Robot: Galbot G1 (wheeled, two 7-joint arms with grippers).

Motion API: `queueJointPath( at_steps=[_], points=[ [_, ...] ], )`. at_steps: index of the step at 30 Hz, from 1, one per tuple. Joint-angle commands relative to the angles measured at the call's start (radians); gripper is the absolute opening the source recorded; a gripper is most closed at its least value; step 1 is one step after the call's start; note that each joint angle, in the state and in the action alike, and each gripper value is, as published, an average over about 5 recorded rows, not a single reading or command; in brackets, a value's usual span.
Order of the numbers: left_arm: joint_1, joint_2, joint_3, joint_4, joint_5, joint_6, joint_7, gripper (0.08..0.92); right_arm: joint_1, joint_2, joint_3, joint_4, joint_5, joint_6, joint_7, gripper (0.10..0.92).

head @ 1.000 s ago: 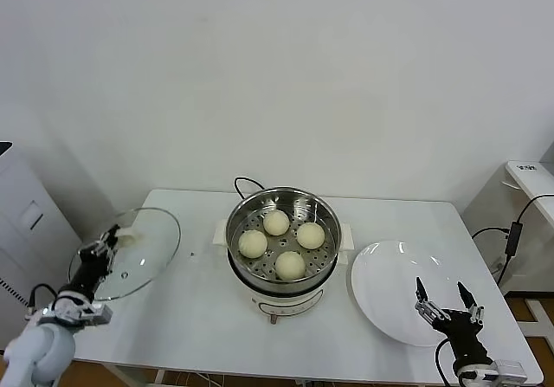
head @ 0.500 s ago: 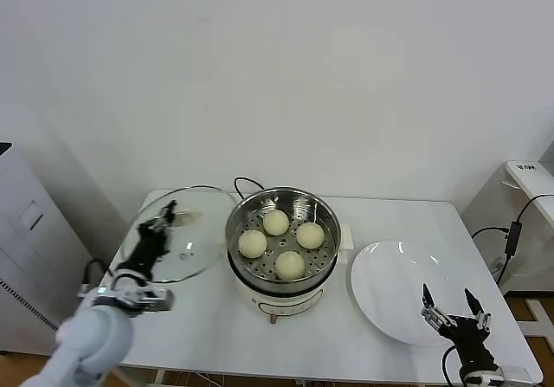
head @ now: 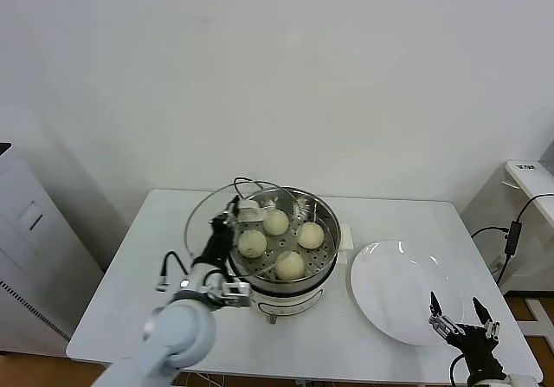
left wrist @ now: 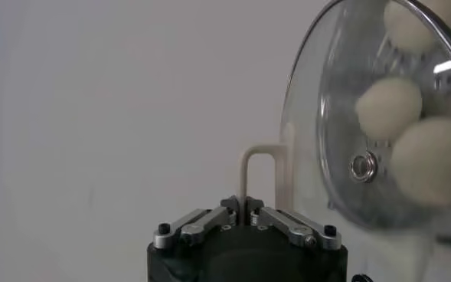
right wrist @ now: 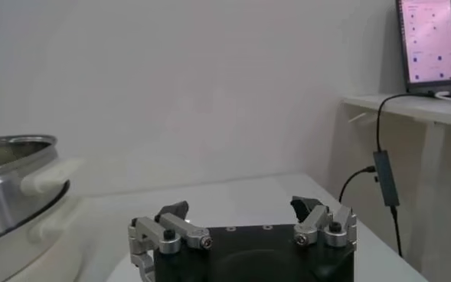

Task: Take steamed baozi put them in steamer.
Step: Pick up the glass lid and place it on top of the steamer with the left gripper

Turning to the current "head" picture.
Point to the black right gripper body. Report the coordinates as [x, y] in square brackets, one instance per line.
[474, 343]

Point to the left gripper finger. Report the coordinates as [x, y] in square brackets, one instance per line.
[217, 221]
[233, 209]

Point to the stainless steel steamer basket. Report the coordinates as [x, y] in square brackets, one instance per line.
[331, 240]

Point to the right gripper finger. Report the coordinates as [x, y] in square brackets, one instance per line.
[439, 320]
[488, 326]

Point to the cream electric cooker base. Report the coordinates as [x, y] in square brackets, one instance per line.
[294, 302]

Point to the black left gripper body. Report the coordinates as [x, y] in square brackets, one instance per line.
[216, 248]

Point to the white side desk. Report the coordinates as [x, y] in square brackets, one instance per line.
[526, 181]

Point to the grey white cabinet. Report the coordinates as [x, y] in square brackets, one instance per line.
[34, 248]

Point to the white steamed baozi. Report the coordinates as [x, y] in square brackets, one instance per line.
[310, 235]
[276, 223]
[290, 266]
[253, 244]

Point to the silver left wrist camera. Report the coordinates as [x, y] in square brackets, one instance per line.
[237, 294]

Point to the large white round plate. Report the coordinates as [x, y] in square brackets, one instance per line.
[389, 292]

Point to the round glass pot lid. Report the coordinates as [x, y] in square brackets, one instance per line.
[250, 211]

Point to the small printed white label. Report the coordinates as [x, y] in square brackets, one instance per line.
[526, 167]

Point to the white metal base frame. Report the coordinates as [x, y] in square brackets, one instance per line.
[539, 307]

